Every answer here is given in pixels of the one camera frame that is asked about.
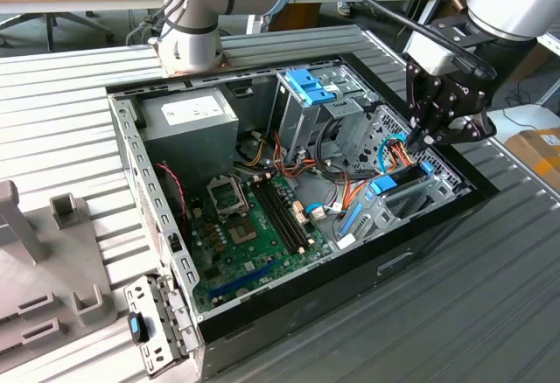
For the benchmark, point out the black plastic clip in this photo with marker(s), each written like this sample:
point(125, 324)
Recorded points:
point(174, 243)

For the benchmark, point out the CPU socket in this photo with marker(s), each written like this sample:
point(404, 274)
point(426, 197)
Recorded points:
point(225, 197)

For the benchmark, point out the grey parts rack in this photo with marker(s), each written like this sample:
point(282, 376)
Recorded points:
point(57, 260)

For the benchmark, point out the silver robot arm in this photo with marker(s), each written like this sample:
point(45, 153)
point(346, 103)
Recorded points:
point(507, 2)

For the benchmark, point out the black RAM slot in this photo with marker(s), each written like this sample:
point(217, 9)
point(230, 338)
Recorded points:
point(289, 213)
point(272, 217)
point(277, 216)
point(283, 214)

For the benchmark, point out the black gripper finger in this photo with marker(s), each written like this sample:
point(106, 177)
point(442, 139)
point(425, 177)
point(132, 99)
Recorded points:
point(468, 131)
point(420, 103)

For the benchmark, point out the blue expansion slot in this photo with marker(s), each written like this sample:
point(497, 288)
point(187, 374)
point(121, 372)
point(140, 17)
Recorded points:
point(242, 280)

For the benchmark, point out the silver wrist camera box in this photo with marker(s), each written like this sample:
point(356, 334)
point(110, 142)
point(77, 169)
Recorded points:
point(429, 55)

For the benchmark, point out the blue black latch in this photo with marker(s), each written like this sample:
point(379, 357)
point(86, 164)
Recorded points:
point(137, 328)

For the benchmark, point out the grey slot bracket plate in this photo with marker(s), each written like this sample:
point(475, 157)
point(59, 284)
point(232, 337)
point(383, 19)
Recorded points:
point(151, 357)

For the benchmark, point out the grey metal drive cage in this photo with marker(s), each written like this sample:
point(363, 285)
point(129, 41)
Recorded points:
point(302, 125)

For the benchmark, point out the black PC case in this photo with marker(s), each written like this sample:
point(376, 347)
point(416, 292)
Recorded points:
point(350, 295)

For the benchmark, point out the square brown base plate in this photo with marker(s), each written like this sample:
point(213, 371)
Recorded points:
point(225, 64)

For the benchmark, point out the hard disk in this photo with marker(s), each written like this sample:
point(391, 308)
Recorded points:
point(382, 184)

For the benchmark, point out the green motherboard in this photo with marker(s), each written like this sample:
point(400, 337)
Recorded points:
point(267, 254)

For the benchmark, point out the labelled cardboard box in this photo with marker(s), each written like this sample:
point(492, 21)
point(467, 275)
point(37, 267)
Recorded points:
point(531, 155)

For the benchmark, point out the white side table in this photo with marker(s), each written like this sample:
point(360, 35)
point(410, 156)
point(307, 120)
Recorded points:
point(525, 120)

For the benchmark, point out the grey metal disk bay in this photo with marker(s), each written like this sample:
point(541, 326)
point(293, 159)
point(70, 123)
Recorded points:
point(407, 212)

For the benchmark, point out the blue plastic drive latch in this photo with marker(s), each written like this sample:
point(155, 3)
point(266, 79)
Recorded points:
point(306, 88)

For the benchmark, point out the square dark chipset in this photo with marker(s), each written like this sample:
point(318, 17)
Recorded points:
point(242, 232)

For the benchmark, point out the grey power supply unit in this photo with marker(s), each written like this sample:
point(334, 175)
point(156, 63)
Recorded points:
point(188, 147)

